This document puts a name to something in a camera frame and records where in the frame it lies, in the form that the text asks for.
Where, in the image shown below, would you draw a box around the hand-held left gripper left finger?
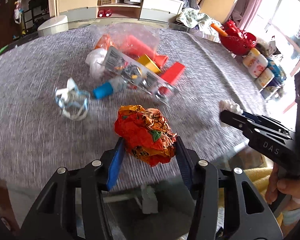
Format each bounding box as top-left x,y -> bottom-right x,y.
20,137 -> 127,240

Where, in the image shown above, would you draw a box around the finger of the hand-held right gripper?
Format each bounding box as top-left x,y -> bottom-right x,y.
220,110 -> 254,137
241,112 -> 294,139

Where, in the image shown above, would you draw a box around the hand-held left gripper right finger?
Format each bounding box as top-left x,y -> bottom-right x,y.
174,136 -> 283,240

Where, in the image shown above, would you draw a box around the white tissue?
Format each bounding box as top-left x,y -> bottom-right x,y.
219,99 -> 243,115

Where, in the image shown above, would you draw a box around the orange snack wrapper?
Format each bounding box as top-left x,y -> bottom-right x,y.
114,105 -> 177,167

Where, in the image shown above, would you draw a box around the person's right hand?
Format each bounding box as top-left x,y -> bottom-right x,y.
265,166 -> 300,205

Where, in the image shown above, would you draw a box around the yellow cloth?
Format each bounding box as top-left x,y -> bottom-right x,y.
219,167 -> 283,228

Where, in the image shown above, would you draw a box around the white bottle blue label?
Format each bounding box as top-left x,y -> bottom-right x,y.
255,67 -> 275,87

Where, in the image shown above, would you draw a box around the blue packets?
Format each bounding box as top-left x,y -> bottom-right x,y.
260,60 -> 288,99

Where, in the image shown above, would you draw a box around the white bottle orange label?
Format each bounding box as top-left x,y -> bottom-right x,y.
242,48 -> 268,78

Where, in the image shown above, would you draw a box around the blue capped glue bottle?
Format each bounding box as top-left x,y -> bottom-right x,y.
93,76 -> 127,99

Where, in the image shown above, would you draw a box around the crumpled clear plastic wrap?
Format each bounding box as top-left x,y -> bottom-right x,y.
54,78 -> 91,121

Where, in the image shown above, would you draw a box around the red plastic basket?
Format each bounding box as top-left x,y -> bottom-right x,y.
219,20 -> 257,55

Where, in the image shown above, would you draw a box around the red block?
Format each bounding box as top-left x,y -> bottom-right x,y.
160,62 -> 186,84

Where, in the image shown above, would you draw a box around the grey tablecloth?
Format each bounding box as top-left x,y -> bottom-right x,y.
0,25 -> 268,190

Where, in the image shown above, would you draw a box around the clear blister pack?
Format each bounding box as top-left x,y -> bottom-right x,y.
104,46 -> 179,105

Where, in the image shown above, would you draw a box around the white crumpled plastic bag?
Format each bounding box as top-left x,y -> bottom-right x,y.
85,49 -> 108,77

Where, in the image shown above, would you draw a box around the yellow block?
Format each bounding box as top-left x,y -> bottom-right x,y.
137,54 -> 163,74

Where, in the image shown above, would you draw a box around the floral cloth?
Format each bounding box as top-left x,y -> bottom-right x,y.
176,7 -> 215,29

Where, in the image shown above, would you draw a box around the pink plastic cone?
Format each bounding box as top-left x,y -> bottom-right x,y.
125,35 -> 169,67

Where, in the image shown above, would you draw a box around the pink curtain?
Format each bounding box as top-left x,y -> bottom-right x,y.
237,0 -> 273,30

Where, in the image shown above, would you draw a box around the clear plastic bag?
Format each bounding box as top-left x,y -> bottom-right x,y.
95,24 -> 165,63

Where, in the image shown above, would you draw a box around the white round stool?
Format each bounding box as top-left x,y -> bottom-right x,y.
37,15 -> 68,37

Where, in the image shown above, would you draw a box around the beige media cabinet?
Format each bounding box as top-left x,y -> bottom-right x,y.
55,0 -> 185,23

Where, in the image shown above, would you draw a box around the orange plastic handle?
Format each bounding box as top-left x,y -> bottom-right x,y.
210,23 -> 228,36

